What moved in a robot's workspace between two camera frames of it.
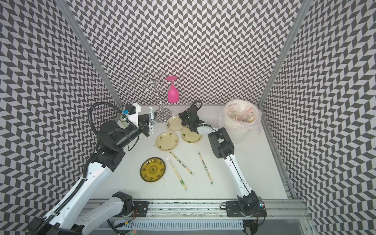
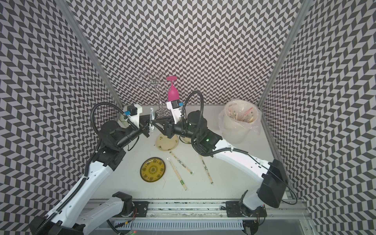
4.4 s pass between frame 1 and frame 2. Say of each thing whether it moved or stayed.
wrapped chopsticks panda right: stayed
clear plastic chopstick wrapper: stayed
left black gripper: stayed
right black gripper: moved
